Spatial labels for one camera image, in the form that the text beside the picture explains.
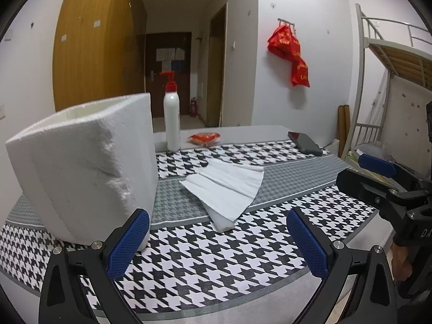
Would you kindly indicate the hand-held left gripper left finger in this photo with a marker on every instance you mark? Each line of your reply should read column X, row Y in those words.
column 130, row 243

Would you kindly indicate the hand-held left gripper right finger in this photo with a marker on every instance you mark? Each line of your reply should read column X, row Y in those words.
column 308, row 243

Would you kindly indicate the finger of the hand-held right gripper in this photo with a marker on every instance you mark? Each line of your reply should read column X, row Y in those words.
column 376, row 165
column 361, row 185

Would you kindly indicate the white foam box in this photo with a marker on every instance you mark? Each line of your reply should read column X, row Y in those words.
column 77, row 175

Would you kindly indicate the white tissue paper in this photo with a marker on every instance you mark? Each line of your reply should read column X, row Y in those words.
column 226, row 189

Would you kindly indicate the person's right hand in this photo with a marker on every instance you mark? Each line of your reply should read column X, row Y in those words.
column 401, row 261

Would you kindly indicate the black smartphone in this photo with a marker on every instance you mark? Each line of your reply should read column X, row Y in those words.
column 305, row 143

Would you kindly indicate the houndstooth tablecloth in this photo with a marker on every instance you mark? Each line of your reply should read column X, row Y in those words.
column 209, row 263

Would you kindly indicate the white metal bunk bed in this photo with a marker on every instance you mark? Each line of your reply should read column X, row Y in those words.
column 362, row 57

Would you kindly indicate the red packet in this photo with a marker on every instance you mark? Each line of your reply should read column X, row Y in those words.
column 204, row 138

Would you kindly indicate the white pump bottle red cap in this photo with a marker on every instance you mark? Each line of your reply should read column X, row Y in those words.
column 172, row 118

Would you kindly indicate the red plastic bag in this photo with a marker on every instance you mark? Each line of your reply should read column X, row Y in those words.
column 290, row 47

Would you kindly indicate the red fire extinguisher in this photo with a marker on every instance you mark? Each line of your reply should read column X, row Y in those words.
column 193, row 108

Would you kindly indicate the dark brown door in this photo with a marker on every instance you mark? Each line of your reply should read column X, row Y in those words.
column 179, row 87

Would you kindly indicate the white paper notice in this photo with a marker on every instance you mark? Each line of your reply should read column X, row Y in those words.
column 180, row 54
column 165, row 65
column 162, row 54

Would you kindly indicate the wooden side door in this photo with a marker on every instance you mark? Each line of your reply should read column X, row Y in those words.
column 216, row 74

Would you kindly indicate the blue paper notice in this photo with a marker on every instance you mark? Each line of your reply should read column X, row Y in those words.
column 176, row 65

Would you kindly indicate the wooden wardrobe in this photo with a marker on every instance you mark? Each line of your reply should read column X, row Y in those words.
column 94, row 50

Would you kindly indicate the metal wall hook rack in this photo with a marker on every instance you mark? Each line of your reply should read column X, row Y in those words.
column 287, row 21

